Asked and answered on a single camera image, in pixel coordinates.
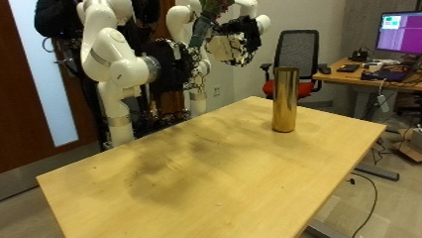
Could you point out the computer monitor with purple screen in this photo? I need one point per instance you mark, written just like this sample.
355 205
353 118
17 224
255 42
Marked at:
402 33

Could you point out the black mesh chair, red seat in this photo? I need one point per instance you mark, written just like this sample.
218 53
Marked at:
297 49

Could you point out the person in black clothes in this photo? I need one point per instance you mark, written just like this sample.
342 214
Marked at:
57 18

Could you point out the black desk phone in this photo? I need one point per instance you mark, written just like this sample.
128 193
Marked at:
359 55

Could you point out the white power strip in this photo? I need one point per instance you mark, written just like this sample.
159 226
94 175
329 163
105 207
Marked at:
383 103

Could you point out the tall gold cylinder vase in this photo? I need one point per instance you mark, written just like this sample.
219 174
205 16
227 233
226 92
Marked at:
285 99

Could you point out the cardboard box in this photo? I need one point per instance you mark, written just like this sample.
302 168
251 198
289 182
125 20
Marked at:
410 147

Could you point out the black keyboard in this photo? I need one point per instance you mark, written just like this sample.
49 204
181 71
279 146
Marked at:
349 68

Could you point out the grey table foot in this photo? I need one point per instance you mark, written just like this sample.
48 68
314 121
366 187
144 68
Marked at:
378 172

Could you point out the wooden office desk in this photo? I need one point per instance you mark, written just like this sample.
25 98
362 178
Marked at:
347 77

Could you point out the white wall socket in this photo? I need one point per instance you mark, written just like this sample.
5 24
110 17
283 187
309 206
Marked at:
215 91

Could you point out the black computer mouse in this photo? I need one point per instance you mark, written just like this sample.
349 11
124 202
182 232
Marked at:
325 70

